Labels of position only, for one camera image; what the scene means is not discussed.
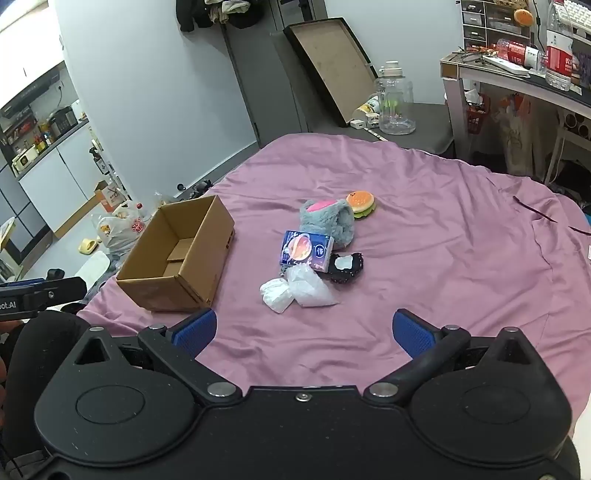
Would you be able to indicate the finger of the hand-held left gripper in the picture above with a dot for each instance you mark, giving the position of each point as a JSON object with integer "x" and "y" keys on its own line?
{"x": 60, "y": 290}

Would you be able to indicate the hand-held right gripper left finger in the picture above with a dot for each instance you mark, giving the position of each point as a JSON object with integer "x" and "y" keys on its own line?
{"x": 196, "y": 330}

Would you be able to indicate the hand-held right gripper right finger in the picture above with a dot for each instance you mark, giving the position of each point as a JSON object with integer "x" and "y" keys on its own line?
{"x": 413, "y": 334}

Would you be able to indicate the brown cardboard box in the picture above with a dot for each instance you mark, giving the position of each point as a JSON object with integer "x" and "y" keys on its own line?
{"x": 203, "y": 258}

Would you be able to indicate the white wrapper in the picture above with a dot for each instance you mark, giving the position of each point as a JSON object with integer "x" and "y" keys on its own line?
{"x": 277, "y": 295}

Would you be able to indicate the clear plastic bag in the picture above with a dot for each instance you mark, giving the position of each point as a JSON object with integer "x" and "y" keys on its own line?
{"x": 309, "y": 288}

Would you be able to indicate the blue snack packet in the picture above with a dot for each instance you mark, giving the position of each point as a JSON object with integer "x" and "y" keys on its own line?
{"x": 304, "y": 249}

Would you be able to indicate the grey pink plush toy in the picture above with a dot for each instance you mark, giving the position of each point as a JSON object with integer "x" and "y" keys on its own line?
{"x": 323, "y": 226}

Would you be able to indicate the yellow slipper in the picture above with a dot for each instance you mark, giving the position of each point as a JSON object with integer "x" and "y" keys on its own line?
{"x": 87, "y": 246}

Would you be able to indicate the white plastic shopping bag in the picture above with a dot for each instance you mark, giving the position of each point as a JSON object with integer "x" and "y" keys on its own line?
{"x": 115, "y": 233}

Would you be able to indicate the pink bed sheet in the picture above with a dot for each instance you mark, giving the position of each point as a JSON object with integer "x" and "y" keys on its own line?
{"x": 438, "y": 254}

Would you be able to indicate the black dotted pouch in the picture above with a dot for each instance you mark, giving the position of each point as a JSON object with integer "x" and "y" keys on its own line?
{"x": 354, "y": 272}

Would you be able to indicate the small red-label water bottle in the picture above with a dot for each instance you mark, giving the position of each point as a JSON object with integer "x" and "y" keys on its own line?
{"x": 137, "y": 221}

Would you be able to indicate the orange white cardboard box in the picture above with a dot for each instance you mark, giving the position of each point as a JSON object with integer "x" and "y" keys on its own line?
{"x": 108, "y": 196}

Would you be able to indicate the white kitchen cabinet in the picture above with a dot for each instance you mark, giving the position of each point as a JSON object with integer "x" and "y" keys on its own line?
{"x": 55, "y": 180}

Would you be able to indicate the white toaster oven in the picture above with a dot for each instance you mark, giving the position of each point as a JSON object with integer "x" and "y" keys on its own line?
{"x": 25, "y": 160}

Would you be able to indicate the burger squishy toy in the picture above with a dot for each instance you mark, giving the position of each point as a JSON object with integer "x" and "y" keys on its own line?
{"x": 362, "y": 205}

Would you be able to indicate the dark rice cooker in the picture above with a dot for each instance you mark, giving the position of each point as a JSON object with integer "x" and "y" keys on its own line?
{"x": 63, "y": 121}

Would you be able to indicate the grey low platform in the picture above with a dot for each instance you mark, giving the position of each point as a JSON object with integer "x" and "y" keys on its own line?
{"x": 425, "y": 127}

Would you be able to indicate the white charger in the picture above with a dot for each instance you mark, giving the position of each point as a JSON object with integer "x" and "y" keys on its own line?
{"x": 358, "y": 124}

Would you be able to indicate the red basket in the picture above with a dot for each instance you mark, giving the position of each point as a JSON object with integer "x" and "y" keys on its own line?
{"x": 478, "y": 117}

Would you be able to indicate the beige tote bag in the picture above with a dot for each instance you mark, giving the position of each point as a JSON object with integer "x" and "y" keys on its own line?
{"x": 519, "y": 134}

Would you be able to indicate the white yellow-label container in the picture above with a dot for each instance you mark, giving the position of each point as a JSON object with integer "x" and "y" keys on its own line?
{"x": 367, "y": 108}

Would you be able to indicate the large clear water jug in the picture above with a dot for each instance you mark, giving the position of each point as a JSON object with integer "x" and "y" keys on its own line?
{"x": 395, "y": 101}

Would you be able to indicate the grey door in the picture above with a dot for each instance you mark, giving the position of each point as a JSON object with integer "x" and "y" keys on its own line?
{"x": 268, "y": 83}

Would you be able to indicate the white desk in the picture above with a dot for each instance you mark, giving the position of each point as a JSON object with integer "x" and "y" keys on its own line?
{"x": 508, "y": 83}

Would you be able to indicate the white power strip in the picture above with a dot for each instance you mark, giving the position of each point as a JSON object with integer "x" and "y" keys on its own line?
{"x": 508, "y": 65}

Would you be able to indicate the red-label drink bottle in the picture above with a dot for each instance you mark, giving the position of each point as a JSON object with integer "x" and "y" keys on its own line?
{"x": 517, "y": 51}

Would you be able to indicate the black hanging garment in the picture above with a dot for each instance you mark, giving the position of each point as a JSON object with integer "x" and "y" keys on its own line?
{"x": 186, "y": 14}

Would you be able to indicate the large red-label water bottle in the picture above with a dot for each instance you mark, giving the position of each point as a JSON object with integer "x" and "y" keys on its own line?
{"x": 558, "y": 50}

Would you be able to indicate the grey drawer organizer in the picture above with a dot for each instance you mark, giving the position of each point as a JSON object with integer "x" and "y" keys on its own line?
{"x": 485, "y": 21}

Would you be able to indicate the orange round toy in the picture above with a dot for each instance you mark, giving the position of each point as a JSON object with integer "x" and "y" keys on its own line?
{"x": 524, "y": 17}

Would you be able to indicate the white keyboard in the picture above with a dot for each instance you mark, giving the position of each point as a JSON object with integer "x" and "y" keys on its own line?
{"x": 575, "y": 16}

